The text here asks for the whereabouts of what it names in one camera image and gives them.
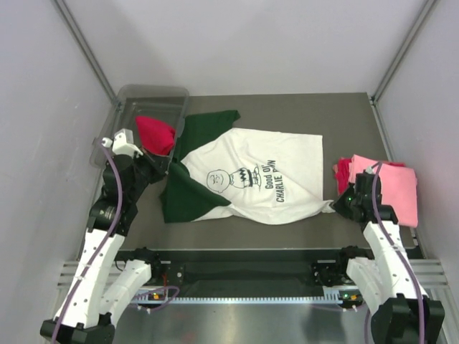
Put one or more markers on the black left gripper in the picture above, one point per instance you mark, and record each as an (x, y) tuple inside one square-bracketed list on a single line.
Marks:
[(158, 163)]

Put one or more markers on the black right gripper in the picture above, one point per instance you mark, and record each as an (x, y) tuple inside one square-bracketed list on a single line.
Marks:
[(337, 204)]

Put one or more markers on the pink t-shirt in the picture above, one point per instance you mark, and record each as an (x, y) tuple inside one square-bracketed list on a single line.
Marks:
[(399, 190)]

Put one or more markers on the white and green t-shirt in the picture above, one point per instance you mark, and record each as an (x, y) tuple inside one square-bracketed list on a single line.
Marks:
[(219, 171)]

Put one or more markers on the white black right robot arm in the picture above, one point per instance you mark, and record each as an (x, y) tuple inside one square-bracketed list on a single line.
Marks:
[(400, 311)]

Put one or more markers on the crimson red t-shirt in bin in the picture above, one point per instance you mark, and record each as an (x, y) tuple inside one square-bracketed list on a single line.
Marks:
[(156, 136)]

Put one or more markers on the clear grey plastic bin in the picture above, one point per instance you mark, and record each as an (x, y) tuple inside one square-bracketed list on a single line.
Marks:
[(164, 103)]

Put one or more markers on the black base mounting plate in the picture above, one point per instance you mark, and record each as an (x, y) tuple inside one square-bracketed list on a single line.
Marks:
[(310, 266)]

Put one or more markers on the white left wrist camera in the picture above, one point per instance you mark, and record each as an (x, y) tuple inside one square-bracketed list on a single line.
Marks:
[(122, 143)]

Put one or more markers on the right aluminium frame post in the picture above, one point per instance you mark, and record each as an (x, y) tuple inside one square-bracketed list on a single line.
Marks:
[(409, 39)]

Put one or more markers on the aluminium frame post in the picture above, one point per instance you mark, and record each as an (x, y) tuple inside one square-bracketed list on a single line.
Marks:
[(73, 27), (409, 39)]

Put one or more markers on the left aluminium frame post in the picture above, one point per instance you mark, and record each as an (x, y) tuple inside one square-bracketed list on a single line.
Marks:
[(73, 27)]

